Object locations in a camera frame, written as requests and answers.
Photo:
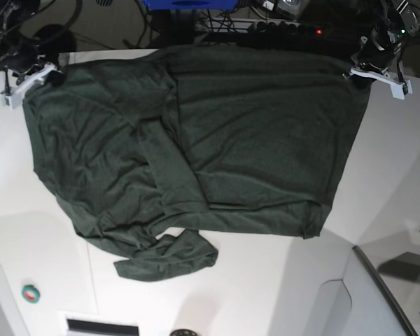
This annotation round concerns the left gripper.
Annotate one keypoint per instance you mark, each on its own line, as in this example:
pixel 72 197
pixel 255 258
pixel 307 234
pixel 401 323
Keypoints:
pixel 379 58

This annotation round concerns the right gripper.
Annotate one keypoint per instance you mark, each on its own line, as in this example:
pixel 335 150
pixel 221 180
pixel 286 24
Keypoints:
pixel 24 66

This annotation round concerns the dark green t-shirt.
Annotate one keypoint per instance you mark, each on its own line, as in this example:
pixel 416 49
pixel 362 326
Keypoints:
pixel 143 154

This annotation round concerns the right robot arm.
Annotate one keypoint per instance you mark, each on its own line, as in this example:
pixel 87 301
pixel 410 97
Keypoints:
pixel 13 14

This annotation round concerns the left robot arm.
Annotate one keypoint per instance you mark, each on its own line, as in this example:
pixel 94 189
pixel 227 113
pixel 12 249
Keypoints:
pixel 395 15

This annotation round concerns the black round stool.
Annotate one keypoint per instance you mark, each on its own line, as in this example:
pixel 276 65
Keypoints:
pixel 57 39

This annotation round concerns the black power strip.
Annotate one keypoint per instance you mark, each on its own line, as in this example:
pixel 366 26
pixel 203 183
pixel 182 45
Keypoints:
pixel 288 28

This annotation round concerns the blue box with oval hole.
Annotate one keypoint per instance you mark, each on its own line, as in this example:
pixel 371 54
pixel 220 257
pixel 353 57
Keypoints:
pixel 189 4

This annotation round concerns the red green emergency button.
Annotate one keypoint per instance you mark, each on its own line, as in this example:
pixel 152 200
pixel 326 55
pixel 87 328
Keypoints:
pixel 30 293

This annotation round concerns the black round knob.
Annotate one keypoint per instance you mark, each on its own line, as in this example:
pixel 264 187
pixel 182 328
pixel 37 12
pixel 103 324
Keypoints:
pixel 183 332

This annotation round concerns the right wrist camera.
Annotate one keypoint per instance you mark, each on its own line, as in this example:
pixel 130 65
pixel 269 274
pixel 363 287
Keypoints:
pixel 12 100

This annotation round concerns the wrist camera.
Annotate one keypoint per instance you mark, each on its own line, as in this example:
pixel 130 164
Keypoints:
pixel 12 100
pixel 401 90

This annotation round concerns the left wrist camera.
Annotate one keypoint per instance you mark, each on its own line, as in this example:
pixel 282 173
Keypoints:
pixel 401 90

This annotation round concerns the grey metal rail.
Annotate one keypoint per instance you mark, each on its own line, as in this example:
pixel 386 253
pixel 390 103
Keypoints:
pixel 397 310

